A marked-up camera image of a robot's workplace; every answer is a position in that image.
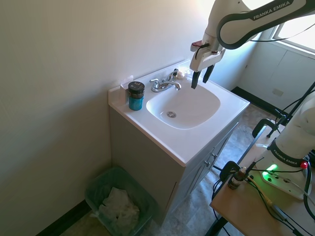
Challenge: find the blue jar with black lid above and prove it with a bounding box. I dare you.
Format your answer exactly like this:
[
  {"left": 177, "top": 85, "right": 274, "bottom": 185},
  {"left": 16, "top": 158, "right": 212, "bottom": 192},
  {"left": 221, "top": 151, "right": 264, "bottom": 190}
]
[{"left": 127, "top": 81, "right": 145, "bottom": 111}]

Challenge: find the black camera stand pole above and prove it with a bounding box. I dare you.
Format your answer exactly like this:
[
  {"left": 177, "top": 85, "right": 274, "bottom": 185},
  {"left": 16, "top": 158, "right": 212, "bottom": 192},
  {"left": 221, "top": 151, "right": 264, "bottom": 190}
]
[{"left": 266, "top": 82, "right": 315, "bottom": 138}]

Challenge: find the black table clamp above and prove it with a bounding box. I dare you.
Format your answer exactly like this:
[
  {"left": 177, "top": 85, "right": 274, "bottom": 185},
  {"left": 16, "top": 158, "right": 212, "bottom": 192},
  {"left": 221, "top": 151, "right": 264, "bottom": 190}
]
[
  {"left": 219, "top": 160, "right": 242, "bottom": 183},
  {"left": 252, "top": 118, "right": 279, "bottom": 141}
]

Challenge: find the crumpled white paper waste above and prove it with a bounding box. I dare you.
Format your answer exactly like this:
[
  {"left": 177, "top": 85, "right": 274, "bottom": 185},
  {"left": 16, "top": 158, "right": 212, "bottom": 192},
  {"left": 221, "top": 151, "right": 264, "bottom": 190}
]
[{"left": 98, "top": 186, "right": 141, "bottom": 230}]

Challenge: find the brown dropper bottle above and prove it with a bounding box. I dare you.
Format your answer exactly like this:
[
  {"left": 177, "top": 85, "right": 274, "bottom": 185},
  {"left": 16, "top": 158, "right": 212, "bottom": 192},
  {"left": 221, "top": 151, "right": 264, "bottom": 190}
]
[{"left": 227, "top": 166, "right": 248, "bottom": 190}]

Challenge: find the bright window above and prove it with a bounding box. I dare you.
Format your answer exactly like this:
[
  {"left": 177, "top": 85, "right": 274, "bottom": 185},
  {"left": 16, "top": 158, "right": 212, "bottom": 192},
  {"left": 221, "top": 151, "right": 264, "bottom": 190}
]
[{"left": 270, "top": 0, "right": 315, "bottom": 54}]

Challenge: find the chrome two-handle faucet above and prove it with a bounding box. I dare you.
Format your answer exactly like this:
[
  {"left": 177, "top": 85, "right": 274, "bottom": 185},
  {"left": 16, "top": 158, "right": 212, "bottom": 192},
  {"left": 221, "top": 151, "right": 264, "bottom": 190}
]
[{"left": 149, "top": 72, "right": 182, "bottom": 93}]

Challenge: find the white vanity sink top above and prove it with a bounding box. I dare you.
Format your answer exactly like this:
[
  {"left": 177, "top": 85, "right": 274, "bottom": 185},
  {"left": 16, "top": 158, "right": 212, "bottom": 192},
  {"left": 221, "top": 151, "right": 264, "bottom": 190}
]
[{"left": 108, "top": 59, "right": 251, "bottom": 168}]

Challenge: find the green trash bin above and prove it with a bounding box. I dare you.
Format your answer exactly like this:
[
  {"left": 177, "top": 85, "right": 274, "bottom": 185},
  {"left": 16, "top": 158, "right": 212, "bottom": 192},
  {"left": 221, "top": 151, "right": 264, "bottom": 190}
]
[{"left": 85, "top": 166, "right": 158, "bottom": 236}]

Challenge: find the yellow and grey cable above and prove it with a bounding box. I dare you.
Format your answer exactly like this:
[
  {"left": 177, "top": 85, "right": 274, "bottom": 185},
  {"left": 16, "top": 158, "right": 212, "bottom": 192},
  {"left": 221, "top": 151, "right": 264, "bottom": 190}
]
[{"left": 246, "top": 174, "right": 300, "bottom": 233}]

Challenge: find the light wooden table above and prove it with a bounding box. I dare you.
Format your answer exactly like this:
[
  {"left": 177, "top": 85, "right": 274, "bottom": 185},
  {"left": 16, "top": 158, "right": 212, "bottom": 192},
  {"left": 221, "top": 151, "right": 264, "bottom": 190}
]
[{"left": 209, "top": 140, "right": 315, "bottom": 236}]

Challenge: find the grey vanity cabinet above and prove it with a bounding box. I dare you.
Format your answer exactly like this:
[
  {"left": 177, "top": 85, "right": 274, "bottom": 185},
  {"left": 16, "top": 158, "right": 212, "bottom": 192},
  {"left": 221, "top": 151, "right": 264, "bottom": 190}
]
[{"left": 109, "top": 107, "right": 242, "bottom": 226}]

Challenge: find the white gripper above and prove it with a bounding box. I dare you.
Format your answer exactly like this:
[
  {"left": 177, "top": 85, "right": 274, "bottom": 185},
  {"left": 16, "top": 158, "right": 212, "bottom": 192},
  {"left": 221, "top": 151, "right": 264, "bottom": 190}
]
[{"left": 189, "top": 46, "right": 226, "bottom": 89}]

